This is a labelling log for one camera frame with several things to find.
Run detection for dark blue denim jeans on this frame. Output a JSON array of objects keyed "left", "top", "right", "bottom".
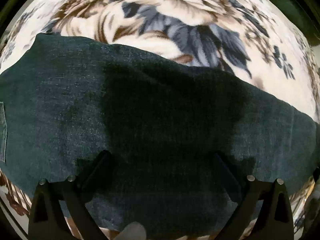
[{"left": 1, "top": 34, "right": 319, "bottom": 239}]

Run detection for dark green garment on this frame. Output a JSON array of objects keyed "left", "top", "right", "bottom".
[{"left": 270, "top": 0, "right": 319, "bottom": 46}]

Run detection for floral white brown blanket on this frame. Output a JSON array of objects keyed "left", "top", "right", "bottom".
[{"left": 1, "top": 0, "right": 319, "bottom": 239}]

